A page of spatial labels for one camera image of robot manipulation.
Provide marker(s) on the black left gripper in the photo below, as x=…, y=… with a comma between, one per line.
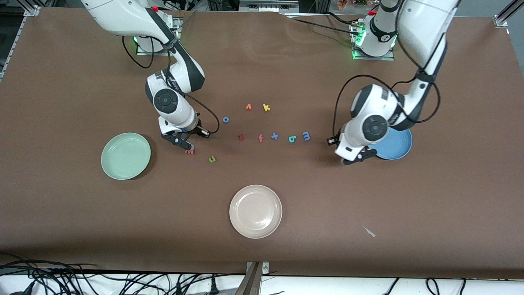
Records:
x=333, y=140

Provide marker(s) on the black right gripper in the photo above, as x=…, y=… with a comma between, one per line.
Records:
x=198, y=130

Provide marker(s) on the blue letter m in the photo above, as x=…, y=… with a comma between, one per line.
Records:
x=306, y=136

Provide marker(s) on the blue letter x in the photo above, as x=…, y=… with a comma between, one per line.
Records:
x=274, y=136

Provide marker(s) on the blue plate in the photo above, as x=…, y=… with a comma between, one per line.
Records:
x=395, y=145

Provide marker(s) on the green plate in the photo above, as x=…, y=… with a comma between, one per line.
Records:
x=125, y=156

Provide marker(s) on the beige plate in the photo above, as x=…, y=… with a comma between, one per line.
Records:
x=255, y=211

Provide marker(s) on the small white paper scrap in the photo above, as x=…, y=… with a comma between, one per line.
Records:
x=370, y=232

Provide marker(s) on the orange decor object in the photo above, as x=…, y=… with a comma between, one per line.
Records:
x=352, y=3

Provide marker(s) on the grey metal box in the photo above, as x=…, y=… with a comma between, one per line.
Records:
x=268, y=5

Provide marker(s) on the black power plug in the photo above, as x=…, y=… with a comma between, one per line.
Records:
x=213, y=285

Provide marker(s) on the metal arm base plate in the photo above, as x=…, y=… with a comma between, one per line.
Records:
x=368, y=58
x=143, y=51

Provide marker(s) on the aluminium profile post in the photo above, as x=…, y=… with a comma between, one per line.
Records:
x=254, y=280

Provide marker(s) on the aluminium frame strut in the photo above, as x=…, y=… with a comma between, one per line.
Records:
x=507, y=12
x=32, y=10

